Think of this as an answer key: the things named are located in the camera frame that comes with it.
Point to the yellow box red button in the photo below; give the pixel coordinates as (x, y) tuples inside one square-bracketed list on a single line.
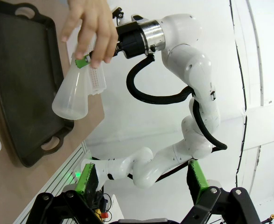
[(103, 213)]

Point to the translucent plastic conical flask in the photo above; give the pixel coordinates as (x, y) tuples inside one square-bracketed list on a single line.
[(71, 98)]

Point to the aluminium table frame rail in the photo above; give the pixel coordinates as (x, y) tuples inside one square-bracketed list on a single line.
[(52, 177)]

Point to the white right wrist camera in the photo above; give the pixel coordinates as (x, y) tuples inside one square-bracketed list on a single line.
[(136, 18)]

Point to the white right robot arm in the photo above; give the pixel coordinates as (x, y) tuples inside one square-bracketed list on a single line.
[(192, 70)]

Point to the white wall conduit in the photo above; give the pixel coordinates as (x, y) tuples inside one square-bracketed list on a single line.
[(259, 58)]

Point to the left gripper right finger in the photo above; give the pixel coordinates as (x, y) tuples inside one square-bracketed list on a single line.
[(198, 179)]

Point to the dark brown plastic tray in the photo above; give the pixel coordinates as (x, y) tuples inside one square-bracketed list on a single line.
[(22, 81)]

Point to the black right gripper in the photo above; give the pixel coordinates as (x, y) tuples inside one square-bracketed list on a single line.
[(131, 42)]

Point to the person's left hand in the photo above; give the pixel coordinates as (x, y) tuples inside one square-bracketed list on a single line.
[(92, 28)]

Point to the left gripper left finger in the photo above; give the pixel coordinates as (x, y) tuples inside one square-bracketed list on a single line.
[(87, 179)]

